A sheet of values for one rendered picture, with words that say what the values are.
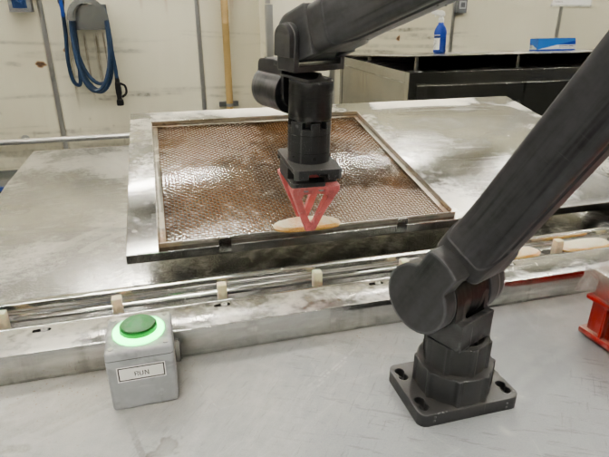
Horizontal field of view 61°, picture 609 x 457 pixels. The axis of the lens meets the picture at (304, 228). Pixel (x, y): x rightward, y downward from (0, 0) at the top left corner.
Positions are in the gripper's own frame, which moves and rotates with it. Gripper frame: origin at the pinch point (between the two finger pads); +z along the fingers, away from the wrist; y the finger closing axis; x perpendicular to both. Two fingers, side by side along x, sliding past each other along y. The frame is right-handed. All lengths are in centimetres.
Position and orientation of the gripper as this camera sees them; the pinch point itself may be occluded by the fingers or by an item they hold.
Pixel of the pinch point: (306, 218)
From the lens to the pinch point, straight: 73.8
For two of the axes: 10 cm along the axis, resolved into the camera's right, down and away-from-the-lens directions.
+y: 2.7, 4.2, -8.7
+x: 9.6, -0.9, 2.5
